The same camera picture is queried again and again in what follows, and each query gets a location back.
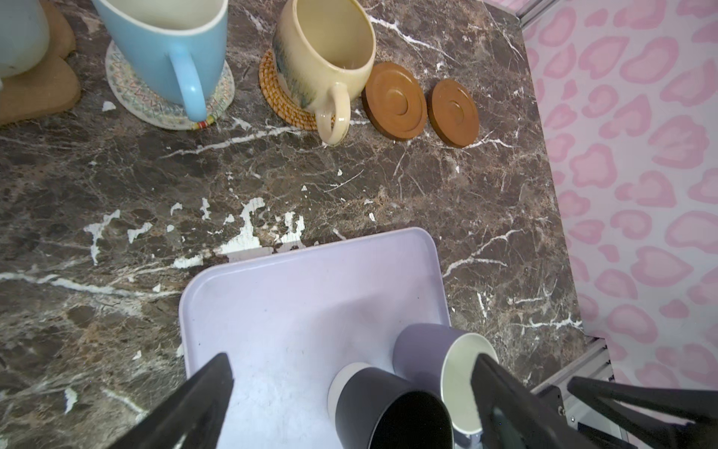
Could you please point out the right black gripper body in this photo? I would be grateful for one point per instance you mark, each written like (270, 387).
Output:
(659, 417)

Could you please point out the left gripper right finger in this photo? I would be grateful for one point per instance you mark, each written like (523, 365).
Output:
(512, 417)

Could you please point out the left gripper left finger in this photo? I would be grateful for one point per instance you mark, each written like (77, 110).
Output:
(192, 417)

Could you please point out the white lavender mug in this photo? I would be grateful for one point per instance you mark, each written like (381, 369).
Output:
(441, 359)

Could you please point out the black mug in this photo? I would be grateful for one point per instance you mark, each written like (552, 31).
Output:
(373, 408)

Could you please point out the white multicolour woven coaster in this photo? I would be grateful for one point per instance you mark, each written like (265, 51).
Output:
(149, 107)

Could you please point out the rattan woven round coaster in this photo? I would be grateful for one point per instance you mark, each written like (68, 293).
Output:
(280, 95)

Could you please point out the brown wooden round coaster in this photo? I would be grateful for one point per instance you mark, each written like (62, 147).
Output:
(394, 102)

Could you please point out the cork paw-shaped coaster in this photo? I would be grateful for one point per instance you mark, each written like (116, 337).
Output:
(51, 86)

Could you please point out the light blue mug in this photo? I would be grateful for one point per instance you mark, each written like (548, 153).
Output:
(176, 47)

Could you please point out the beige yellow mug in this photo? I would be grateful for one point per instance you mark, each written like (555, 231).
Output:
(324, 51)

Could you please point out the white speckled mug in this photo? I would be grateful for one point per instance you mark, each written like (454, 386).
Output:
(25, 36)

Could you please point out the lavender plastic tray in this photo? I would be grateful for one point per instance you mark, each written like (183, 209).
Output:
(290, 322)

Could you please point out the aluminium front rail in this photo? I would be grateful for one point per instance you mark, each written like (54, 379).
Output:
(594, 363)

